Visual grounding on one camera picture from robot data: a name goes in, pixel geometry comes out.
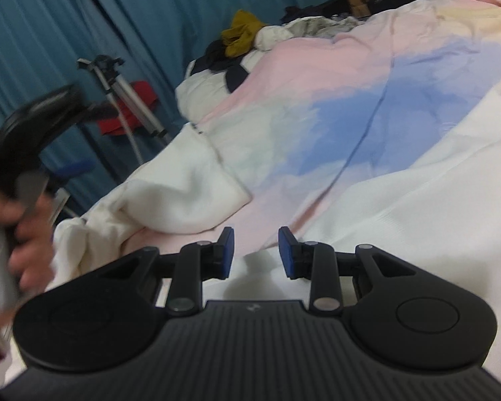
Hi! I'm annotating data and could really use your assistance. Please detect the white garment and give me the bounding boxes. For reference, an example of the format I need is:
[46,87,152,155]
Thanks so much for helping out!
[49,73,501,385]

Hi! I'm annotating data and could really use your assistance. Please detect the person's left hand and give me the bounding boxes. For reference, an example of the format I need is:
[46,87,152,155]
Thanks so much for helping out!
[0,190,56,330]

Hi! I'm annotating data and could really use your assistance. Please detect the silver tripod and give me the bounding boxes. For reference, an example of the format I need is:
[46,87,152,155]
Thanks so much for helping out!
[76,54,168,165]

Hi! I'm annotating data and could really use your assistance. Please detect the pastel multicolour duvet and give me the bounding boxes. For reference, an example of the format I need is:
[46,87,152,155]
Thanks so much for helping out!
[123,0,501,254]

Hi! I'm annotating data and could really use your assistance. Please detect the blue curtain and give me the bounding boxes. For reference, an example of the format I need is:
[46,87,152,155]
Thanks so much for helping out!
[0,0,431,218]

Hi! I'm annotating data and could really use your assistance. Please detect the white puffy jacket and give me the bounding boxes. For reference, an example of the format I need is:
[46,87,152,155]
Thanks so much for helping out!
[175,50,265,123]

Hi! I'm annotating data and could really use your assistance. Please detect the dark navy garment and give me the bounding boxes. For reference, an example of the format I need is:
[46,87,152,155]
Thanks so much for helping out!
[190,39,249,93]

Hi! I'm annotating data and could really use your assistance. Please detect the mustard yellow garment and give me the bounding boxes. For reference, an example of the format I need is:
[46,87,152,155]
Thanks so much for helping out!
[221,9,266,58]

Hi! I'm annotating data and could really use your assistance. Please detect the grey white crumpled cloth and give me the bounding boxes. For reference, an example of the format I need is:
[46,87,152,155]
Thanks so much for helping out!
[254,15,364,52]

